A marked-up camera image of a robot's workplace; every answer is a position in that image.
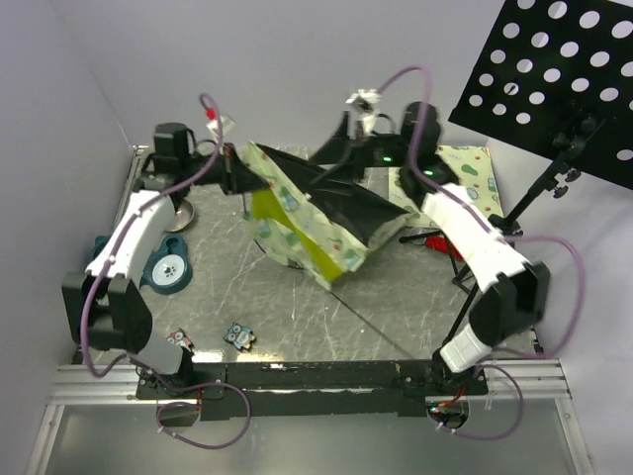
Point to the green patterned pet tent fabric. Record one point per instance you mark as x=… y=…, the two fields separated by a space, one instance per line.
x=325 y=233

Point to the stainless steel pet bowl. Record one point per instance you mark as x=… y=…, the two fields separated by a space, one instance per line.
x=183 y=218

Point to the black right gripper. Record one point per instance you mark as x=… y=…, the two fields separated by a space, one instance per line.
x=337 y=147

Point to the blue owl puzzle piece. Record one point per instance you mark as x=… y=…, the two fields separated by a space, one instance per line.
x=240 y=337

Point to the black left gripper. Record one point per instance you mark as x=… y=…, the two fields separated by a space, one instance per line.
x=235 y=176

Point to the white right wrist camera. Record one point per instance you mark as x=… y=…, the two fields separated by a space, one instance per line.
x=365 y=103

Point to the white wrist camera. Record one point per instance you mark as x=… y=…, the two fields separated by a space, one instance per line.
x=218 y=125
x=365 y=103

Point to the red glitter microphone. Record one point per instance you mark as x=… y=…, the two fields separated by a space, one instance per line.
x=443 y=245

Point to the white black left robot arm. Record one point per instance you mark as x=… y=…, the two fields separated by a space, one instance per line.
x=104 y=307

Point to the teal double pet bowl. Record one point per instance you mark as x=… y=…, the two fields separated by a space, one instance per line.
x=167 y=269

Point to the black tent pole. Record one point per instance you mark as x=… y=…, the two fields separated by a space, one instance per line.
x=363 y=316

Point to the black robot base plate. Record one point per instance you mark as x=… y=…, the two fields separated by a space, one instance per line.
x=400 y=387

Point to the green patterned tent mat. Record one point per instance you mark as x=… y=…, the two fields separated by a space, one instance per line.
x=474 y=167

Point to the black music stand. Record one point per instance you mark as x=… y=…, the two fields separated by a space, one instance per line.
x=554 y=78

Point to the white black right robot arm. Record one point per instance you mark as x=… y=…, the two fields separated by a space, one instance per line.
x=512 y=291

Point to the red owl puzzle piece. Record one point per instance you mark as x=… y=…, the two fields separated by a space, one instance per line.
x=180 y=338

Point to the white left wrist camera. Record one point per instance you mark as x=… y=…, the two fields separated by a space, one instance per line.
x=218 y=125

